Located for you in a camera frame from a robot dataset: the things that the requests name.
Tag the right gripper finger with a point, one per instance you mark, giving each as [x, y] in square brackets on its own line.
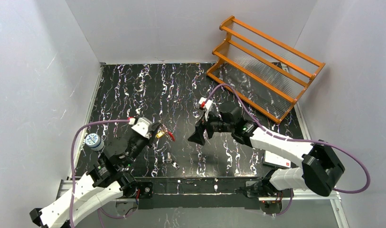
[200, 127]
[194, 138]

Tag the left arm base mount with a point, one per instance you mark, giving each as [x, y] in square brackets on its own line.
[137, 190]

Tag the white box with red mark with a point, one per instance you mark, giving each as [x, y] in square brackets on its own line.
[273, 160]

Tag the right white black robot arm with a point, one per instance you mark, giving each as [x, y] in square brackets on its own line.
[317, 166]

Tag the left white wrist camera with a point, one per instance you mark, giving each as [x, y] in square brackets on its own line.
[141, 125]

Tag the white red keyring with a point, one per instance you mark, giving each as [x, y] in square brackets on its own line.
[170, 136]

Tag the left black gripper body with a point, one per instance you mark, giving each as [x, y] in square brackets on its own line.
[153, 135]

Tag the orange wooden rack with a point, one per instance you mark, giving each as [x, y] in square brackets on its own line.
[268, 74]

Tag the small blue white jar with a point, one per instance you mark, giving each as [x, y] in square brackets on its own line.
[94, 141]

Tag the silver key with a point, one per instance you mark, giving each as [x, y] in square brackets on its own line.
[169, 160]

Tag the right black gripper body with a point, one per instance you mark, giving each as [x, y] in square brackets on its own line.
[207, 125]

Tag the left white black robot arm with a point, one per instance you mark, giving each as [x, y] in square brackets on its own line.
[109, 179]

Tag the aluminium frame rail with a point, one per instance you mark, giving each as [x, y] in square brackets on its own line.
[225, 186]

